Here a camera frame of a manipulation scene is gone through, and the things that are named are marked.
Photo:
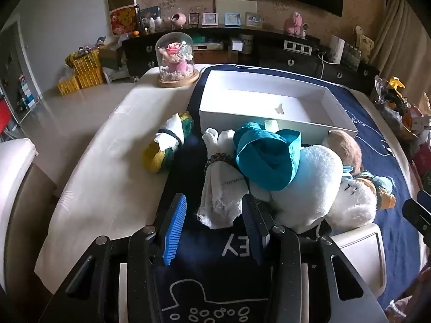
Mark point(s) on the pale photo frame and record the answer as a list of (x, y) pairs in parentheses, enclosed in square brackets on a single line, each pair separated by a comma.
[(254, 20)]

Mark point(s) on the brown plush toy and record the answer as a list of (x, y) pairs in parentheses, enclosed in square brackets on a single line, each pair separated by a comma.
[(346, 148)]

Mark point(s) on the pink pig ornament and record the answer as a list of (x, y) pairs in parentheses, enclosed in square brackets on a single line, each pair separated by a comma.
[(178, 20)]

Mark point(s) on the white photo frame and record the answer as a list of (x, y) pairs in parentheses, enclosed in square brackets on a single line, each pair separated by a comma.
[(210, 19)]

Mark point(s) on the teal cloth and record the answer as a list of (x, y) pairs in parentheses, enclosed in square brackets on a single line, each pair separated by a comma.
[(266, 161)]

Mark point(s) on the white cardboard box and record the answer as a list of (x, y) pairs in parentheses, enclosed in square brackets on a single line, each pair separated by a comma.
[(269, 87)]

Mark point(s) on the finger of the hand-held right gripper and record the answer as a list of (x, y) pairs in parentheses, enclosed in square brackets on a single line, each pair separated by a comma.
[(417, 215)]

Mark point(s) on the wooden box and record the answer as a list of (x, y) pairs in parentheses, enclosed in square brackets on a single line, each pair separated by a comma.
[(212, 56)]

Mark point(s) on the white bottle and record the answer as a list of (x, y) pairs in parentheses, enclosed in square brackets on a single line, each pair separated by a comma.
[(159, 23), (152, 24)]

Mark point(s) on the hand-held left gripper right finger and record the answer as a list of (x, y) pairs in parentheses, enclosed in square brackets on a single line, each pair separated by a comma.
[(251, 228)]

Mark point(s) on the beige curtain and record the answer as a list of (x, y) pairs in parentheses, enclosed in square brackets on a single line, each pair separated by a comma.
[(400, 40)]

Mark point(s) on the silver media player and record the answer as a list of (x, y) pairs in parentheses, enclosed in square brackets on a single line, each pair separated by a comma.
[(208, 46)]

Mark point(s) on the blue picture board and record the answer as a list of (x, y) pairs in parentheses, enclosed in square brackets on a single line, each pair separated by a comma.
[(148, 13)]

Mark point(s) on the navy printed blanket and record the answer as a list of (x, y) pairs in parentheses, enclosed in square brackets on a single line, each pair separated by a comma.
[(202, 249)]

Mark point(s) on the round tin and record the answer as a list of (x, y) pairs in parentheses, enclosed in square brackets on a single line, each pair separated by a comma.
[(248, 43)]

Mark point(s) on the pale green cloth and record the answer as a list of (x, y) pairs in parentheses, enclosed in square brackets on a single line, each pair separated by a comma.
[(271, 125)]

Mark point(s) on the white switch panel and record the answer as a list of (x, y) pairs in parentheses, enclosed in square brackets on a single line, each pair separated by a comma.
[(297, 46)]

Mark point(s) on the pile of toys and packets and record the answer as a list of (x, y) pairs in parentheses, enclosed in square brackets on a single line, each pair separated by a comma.
[(404, 114)]

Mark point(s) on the giraffe toy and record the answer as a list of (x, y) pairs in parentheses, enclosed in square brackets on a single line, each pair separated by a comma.
[(363, 43)]

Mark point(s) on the small white box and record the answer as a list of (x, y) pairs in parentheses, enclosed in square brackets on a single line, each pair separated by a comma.
[(237, 46)]

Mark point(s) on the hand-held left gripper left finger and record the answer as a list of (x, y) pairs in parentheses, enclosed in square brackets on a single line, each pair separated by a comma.
[(173, 228)]

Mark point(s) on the red object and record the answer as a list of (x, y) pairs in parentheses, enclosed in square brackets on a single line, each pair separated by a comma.
[(5, 117)]

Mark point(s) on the white towel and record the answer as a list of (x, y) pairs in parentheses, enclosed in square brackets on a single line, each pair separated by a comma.
[(220, 188)]

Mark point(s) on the white security camera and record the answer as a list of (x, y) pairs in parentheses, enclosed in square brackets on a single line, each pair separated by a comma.
[(305, 29)]

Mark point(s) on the white cushioned chair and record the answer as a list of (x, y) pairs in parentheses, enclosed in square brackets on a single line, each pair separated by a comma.
[(16, 161)]

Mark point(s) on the white rabbit plush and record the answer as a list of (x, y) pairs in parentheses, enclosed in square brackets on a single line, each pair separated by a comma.
[(309, 175)]

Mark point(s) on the yellow green knitted bundle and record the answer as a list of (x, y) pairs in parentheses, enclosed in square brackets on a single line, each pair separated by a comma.
[(158, 159)]

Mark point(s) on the red wall poster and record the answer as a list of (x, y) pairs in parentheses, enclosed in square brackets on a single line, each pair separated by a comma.
[(124, 20)]

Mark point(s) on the glass dome with pink rose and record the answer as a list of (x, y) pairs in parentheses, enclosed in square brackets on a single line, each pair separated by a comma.
[(175, 60)]

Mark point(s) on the white router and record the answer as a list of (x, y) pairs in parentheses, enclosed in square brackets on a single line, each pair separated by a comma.
[(337, 49)]

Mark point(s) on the blue photo frame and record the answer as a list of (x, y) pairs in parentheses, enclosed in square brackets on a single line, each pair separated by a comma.
[(232, 20)]

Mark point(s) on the white plush doll blue outfit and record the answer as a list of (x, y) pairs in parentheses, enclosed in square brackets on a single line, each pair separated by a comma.
[(353, 202)]

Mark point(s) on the small dark photo frame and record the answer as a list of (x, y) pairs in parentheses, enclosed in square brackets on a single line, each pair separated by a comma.
[(194, 19)]

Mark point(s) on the black TV cabinet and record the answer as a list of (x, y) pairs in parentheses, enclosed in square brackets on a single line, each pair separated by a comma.
[(269, 53)]

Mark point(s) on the yellow plastic crate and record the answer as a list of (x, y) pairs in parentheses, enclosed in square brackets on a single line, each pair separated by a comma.
[(87, 62), (90, 78), (69, 85)]

